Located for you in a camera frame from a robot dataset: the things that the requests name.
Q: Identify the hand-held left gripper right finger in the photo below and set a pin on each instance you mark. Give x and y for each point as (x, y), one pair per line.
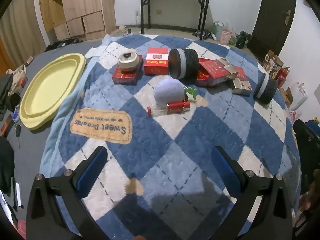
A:
(225, 170)

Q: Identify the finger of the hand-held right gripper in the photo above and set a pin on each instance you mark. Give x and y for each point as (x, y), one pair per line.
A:
(308, 140)

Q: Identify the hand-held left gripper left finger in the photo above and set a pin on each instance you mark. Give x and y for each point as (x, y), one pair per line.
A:
(91, 170)

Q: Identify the dark cylinder with grey band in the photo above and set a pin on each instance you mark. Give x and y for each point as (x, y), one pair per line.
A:
(190, 62)
(268, 87)

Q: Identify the red and clear lighter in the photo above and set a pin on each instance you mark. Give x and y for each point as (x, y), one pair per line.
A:
(177, 107)

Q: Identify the small silver red cigarette pack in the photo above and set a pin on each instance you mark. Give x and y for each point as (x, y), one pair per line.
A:
(241, 87)

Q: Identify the red box with hologram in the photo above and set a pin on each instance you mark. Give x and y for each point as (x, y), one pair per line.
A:
(207, 80)

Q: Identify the red card box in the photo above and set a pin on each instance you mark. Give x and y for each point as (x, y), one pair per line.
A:
(242, 73)

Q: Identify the pale yellow plastic basin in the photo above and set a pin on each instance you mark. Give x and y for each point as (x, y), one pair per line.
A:
(45, 87)

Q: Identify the lavender fuzzy ball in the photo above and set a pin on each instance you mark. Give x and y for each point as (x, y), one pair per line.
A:
(167, 91)

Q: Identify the long red box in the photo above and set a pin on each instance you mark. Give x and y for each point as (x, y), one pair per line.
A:
(125, 78)

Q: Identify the large silver red cigarette pack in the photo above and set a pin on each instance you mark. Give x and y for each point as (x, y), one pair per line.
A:
(215, 67)

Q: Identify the round silver tin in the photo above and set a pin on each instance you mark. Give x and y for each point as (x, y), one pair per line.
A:
(127, 61)

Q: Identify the red and white box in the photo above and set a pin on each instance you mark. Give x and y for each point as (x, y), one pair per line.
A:
(156, 65)

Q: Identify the white shopping bag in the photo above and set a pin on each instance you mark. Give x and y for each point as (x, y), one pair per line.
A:
(297, 96)

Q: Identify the blue checkered plush blanket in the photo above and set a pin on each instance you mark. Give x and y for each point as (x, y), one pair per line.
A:
(175, 135)

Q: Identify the red fire extinguisher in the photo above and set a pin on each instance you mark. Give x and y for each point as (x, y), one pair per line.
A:
(281, 76)

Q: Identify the printed cardboard boxes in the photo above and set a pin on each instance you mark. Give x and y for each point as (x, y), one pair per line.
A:
(272, 62)

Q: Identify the dark clothes pile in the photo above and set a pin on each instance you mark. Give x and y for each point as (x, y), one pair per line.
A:
(7, 92)

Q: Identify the black bag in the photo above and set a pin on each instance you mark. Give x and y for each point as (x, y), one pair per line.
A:
(241, 40)

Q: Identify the beige tote bag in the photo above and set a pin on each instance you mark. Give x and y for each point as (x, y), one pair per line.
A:
(16, 73)

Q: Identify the small pink brown box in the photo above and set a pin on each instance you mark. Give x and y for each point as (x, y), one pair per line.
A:
(30, 60)

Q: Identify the pink packaging bag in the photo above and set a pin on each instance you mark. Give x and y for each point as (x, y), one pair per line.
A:
(226, 37)

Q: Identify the dark brown door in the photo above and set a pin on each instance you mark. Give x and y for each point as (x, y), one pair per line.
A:
(272, 12)

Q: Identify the checkered cloth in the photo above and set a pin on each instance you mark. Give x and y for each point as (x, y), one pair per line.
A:
(202, 35)

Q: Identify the beige curtain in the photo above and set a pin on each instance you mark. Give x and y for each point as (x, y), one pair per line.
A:
(22, 35)

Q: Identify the wooden wardrobe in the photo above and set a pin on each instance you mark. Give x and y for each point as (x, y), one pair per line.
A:
(80, 2)

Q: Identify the black folding table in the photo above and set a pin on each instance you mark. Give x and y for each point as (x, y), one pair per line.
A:
(142, 10)

